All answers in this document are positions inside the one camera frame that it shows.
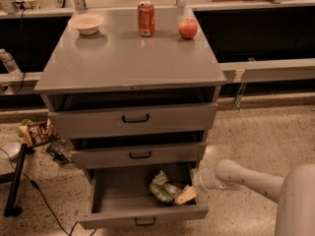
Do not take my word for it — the metal clamp bracket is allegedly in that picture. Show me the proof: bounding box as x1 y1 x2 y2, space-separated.
233 70 246 110

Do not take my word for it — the red apple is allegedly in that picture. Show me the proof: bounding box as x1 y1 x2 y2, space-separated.
178 18 198 39

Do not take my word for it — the orange soda can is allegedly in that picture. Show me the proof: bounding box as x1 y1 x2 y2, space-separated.
138 1 156 36

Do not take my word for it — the bottom grey drawer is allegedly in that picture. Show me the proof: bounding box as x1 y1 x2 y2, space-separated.
79 162 208 229

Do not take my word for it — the dark snack bag on floor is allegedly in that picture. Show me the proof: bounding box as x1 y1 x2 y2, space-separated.
44 140 72 166

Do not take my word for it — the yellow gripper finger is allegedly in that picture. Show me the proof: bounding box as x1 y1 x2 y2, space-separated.
175 186 198 205

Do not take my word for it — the brown snack bag on floor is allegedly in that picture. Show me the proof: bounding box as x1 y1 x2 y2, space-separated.
18 119 60 148

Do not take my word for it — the middle grey drawer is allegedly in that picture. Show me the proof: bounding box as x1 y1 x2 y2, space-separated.
71 142 206 169

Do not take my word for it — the black floor cable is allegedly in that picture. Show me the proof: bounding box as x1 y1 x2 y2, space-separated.
0 147 97 236

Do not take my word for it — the top grey drawer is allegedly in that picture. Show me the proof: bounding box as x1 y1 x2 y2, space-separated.
49 103 218 140

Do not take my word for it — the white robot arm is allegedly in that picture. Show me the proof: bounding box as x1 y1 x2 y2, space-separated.
175 159 315 236

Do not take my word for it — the green jalapeno chip bag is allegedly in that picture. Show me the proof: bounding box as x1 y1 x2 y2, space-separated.
149 170 182 205

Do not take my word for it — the beige paper bowl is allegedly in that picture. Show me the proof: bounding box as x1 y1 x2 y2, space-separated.
68 13 103 35

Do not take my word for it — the grey drawer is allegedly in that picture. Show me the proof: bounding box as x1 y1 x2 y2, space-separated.
49 103 218 140
71 142 206 169
79 162 208 229

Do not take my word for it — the black stand leg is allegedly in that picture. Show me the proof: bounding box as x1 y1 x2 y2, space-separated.
4 144 27 217

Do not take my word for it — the grey drawer cabinet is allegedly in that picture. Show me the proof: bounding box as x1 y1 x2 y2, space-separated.
33 5 227 231

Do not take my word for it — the clear plastic water bottle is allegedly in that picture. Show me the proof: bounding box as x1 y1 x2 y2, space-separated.
0 49 22 80

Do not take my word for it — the white bowl on floor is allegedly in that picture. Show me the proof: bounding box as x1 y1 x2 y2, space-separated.
0 142 22 159

